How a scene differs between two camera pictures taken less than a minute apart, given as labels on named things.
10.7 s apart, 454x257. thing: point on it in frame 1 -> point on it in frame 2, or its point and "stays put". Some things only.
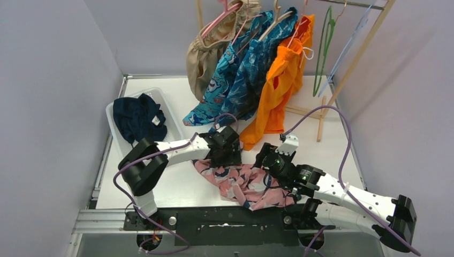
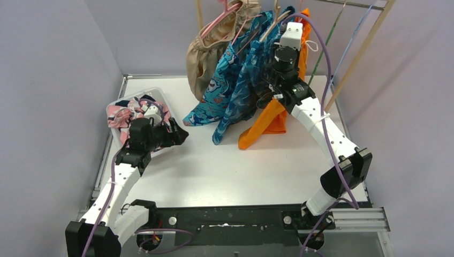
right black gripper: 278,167 -> 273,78
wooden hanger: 277,19 stays put
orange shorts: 285,74 stays put
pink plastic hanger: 226,11 stays put
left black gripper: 229,156 -> 170,133
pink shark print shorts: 247,185 -> 119,115
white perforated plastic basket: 174,129 stays put
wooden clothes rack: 385,5 stays put
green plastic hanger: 331,25 -> 338,20
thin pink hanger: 244,24 stays put
